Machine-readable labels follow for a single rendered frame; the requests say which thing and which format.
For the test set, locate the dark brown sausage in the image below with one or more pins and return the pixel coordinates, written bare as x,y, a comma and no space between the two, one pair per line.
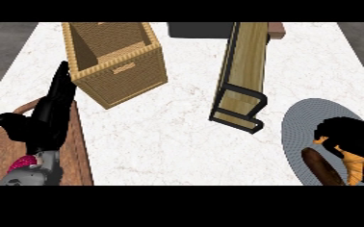
322,166

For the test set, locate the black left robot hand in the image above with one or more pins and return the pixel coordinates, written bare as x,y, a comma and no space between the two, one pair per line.
48,121

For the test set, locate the brown wooden block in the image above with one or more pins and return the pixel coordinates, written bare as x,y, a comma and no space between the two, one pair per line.
276,30

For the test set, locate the brown wooden cutting board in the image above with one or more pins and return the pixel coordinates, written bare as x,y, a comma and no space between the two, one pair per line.
79,160

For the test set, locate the pink speckled object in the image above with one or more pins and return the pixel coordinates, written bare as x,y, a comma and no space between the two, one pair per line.
21,163

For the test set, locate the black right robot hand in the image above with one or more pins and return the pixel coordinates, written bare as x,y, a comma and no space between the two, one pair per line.
345,133

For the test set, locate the dark grey appliance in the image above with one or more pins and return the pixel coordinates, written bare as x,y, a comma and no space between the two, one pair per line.
199,29

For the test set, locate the tan wicker basket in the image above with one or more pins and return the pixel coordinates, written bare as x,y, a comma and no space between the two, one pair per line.
128,77

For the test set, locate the round grey woven placemat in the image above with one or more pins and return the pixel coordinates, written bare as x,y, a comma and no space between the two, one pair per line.
298,131

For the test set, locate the golden orange croissant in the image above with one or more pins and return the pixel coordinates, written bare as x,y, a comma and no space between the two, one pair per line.
354,170

